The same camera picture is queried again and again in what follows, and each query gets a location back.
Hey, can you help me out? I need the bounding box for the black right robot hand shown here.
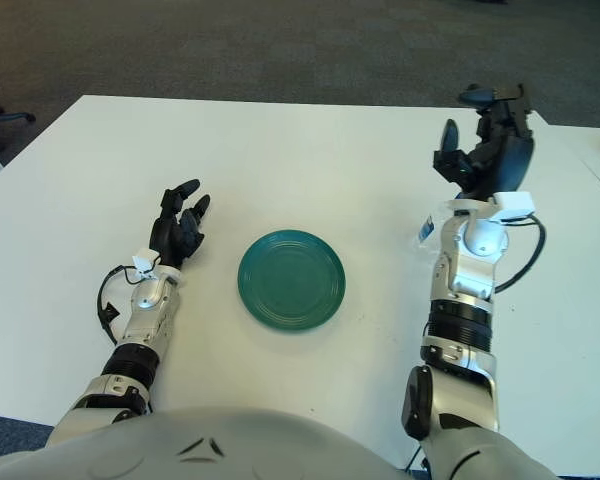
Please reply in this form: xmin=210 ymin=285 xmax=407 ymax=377
xmin=433 ymin=83 xmax=536 ymax=201

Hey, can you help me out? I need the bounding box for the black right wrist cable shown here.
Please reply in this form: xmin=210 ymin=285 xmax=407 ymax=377
xmin=494 ymin=212 xmax=549 ymax=294

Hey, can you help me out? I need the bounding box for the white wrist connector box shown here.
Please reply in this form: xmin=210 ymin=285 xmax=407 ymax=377
xmin=132 ymin=248 xmax=160 ymax=274
xmin=489 ymin=191 xmax=537 ymax=222

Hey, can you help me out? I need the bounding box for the black office chair base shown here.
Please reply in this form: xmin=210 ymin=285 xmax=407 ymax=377
xmin=0 ymin=52 xmax=37 ymax=146

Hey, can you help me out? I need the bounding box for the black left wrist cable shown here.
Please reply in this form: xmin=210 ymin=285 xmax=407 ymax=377
xmin=96 ymin=264 xmax=141 ymax=346

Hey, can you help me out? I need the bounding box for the grey robot torso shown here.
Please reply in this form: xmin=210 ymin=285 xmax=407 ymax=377
xmin=0 ymin=407 xmax=416 ymax=480

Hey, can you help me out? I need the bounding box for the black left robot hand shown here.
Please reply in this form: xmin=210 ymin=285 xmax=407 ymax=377
xmin=149 ymin=177 xmax=212 ymax=269

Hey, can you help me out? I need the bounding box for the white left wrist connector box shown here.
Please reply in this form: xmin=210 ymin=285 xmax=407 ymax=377
xmin=132 ymin=248 xmax=160 ymax=274

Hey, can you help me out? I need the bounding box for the green round plate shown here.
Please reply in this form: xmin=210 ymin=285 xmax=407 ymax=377
xmin=237 ymin=229 xmax=347 ymax=335

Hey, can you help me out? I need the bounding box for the white right wrist connector box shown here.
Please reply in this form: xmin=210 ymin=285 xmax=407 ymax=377
xmin=489 ymin=191 xmax=537 ymax=222

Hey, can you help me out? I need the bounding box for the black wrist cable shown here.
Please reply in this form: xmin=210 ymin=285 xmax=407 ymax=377
xmin=494 ymin=212 xmax=549 ymax=294
xmin=96 ymin=264 xmax=141 ymax=346

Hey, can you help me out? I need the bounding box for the clear bottle with blue cap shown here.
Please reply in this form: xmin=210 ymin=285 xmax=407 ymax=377
xmin=410 ymin=212 xmax=444 ymax=261

